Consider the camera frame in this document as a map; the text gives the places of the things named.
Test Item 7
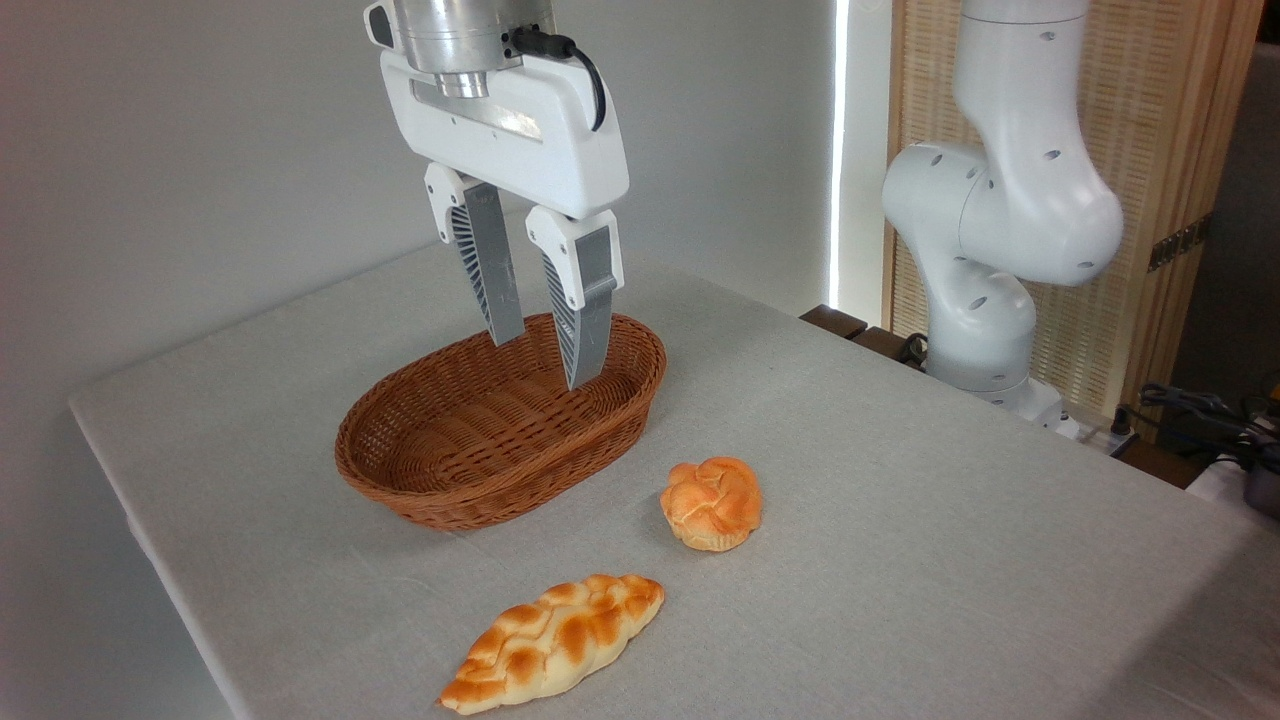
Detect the bamboo wooden folding screen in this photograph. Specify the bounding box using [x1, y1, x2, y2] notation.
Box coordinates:
[884, 0, 1267, 433]

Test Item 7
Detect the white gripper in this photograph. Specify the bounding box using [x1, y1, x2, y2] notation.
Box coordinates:
[379, 49, 630, 392]

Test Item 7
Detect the brown oval wicker basket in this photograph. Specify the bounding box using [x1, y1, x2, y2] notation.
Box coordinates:
[334, 311, 669, 532]

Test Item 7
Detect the white power strip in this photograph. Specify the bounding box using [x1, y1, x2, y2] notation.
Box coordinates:
[1076, 415, 1143, 459]

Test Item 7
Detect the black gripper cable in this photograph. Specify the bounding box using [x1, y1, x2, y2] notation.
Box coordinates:
[511, 26, 609, 134]

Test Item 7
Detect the long braided bread loaf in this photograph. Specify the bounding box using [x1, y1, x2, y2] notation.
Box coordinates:
[436, 573, 667, 717]

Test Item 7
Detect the black cable bundle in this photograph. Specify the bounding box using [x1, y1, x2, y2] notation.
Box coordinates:
[1138, 380, 1280, 473]

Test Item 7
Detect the grey tablecloth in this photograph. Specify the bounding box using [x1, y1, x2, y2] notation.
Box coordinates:
[67, 210, 1280, 720]

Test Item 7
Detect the round knotted bread roll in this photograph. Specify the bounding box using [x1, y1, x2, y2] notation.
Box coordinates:
[659, 456, 764, 554]

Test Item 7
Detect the dark brown wooden board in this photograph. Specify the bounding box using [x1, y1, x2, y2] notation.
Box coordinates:
[799, 304, 927, 373]

